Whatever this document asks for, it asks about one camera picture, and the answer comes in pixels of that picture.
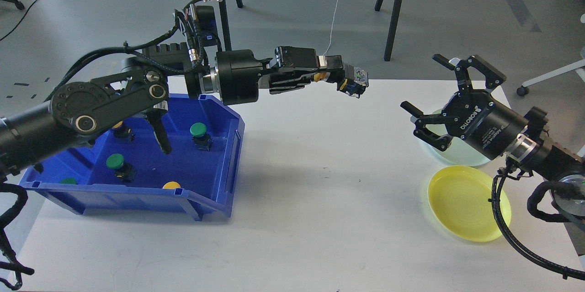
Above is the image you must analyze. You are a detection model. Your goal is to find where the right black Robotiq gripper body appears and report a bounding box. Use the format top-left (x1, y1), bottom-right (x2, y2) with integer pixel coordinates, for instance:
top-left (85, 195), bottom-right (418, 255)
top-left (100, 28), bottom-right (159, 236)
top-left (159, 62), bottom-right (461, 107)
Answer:
top-left (441, 90), bottom-right (548, 161)

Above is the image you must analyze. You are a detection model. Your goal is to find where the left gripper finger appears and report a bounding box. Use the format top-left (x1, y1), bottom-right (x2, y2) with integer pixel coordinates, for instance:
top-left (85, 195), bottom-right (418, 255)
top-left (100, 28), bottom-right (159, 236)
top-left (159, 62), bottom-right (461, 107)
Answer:
top-left (316, 55), bottom-right (343, 71)
top-left (315, 71), bottom-right (346, 84)

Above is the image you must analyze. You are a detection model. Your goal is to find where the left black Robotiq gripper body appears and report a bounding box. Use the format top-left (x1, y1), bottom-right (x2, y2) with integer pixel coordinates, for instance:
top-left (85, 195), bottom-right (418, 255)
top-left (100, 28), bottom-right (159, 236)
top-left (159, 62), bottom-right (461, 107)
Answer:
top-left (199, 46), bottom-right (318, 105)

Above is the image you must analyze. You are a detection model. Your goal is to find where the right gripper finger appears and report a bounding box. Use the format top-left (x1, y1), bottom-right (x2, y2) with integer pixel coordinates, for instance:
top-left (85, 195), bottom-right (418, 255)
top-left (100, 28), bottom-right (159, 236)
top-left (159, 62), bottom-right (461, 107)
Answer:
top-left (400, 100), bottom-right (457, 152)
top-left (432, 53), bottom-right (507, 101)

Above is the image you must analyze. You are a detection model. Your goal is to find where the yellow push button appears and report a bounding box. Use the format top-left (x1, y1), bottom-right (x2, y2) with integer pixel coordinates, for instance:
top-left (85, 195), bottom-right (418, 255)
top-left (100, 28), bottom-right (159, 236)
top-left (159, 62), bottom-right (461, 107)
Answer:
top-left (162, 181), bottom-right (181, 190)
top-left (332, 64), bottom-right (368, 99)
top-left (111, 121), bottom-right (134, 143)

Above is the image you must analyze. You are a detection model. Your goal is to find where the green push button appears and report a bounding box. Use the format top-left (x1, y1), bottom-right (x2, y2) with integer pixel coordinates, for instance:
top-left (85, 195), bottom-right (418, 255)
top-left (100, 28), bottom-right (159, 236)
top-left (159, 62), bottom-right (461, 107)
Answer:
top-left (105, 153), bottom-right (137, 183)
top-left (189, 122), bottom-right (213, 152)

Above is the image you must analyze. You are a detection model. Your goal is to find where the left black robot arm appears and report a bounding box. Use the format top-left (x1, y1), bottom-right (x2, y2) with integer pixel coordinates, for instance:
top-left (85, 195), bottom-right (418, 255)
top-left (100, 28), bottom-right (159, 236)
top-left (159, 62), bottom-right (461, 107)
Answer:
top-left (1, 0), bottom-right (368, 290)

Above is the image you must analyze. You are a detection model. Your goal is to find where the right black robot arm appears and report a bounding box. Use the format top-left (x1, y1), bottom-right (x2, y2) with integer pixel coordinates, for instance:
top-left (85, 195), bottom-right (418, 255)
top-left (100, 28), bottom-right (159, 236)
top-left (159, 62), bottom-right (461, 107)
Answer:
top-left (401, 54), bottom-right (585, 280)

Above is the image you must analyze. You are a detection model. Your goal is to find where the light green plate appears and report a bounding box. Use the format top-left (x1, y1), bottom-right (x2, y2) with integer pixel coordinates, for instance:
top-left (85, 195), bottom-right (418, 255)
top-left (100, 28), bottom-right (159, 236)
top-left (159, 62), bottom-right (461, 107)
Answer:
top-left (426, 137), bottom-right (490, 167)

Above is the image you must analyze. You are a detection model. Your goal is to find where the yellow plate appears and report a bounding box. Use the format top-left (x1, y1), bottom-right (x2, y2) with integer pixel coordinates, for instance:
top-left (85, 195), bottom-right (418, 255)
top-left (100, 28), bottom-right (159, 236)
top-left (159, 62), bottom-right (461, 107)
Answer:
top-left (427, 165), bottom-right (503, 243)

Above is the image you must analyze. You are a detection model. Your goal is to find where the yellow push button front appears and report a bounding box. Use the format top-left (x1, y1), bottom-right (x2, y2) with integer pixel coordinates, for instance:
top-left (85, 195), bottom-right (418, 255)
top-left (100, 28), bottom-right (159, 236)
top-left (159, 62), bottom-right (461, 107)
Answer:
top-left (162, 181), bottom-right (181, 190)

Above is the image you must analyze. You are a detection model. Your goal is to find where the yellow push button back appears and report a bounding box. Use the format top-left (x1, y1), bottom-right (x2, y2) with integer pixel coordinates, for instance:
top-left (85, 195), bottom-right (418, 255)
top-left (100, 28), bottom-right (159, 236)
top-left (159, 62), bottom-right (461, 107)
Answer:
top-left (111, 121), bottom-right (134, 143)

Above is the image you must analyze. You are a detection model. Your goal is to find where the green push button corner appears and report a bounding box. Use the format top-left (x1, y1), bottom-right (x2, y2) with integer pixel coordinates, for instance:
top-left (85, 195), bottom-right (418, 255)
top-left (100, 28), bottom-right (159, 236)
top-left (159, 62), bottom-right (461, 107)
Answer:
top-left (60, 177), bottom-right (78, 185)

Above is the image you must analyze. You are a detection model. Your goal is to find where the white chair base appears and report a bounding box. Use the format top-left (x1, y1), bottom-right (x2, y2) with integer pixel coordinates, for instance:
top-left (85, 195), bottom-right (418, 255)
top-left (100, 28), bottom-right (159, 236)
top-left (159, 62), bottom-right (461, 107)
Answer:
top-left (516, 46), bottom-right (585, 97)

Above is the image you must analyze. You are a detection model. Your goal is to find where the blue plastic bin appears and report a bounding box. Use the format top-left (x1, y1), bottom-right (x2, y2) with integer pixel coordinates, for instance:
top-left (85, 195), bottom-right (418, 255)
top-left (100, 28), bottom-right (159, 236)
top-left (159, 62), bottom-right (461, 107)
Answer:
top-left (19, 94), bottom-right (245, 221)

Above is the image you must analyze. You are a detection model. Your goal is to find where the white cable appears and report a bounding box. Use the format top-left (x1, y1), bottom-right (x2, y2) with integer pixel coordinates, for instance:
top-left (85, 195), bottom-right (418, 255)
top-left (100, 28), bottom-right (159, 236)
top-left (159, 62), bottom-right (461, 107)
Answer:
top-left (323, 0), bottom-right (347, 57)

